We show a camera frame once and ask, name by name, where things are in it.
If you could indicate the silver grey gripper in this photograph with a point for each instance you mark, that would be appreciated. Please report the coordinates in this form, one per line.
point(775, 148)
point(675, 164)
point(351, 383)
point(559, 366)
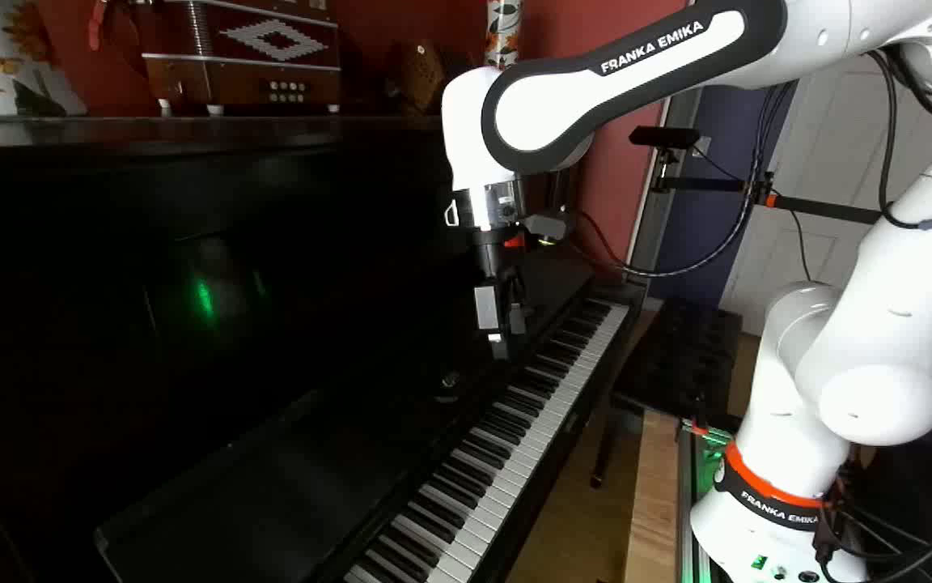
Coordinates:
point(502, 228)

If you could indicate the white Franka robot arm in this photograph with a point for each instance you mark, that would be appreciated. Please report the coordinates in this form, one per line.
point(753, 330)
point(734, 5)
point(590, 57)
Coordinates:
point(835, 366)

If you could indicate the black padded piano bench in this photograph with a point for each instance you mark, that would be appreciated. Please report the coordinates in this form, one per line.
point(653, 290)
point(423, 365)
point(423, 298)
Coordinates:
point(683, 359)

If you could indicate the black upright piano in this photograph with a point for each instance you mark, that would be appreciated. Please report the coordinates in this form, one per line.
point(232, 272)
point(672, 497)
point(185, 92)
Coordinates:
point(243, 351)

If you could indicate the dark wooden patterned box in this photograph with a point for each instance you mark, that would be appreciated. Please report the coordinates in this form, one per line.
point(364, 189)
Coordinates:
point(241, 57)

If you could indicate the black camera on stand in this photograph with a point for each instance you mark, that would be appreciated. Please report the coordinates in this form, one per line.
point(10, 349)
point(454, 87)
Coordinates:
point(667, 148)

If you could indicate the floral picture on wall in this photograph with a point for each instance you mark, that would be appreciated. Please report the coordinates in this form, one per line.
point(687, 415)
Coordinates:
point(31, 76)

